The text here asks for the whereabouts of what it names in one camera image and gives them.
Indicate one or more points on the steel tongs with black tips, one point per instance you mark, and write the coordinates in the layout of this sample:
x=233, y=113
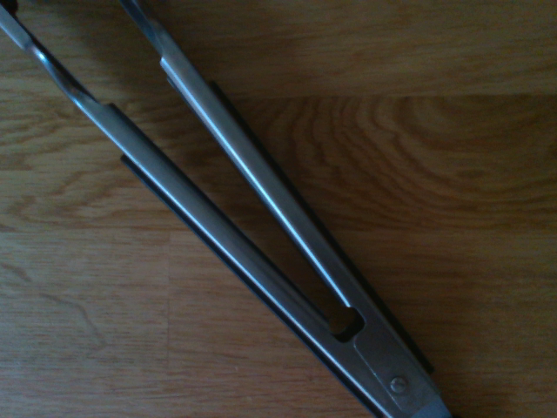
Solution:
x=261, y=183

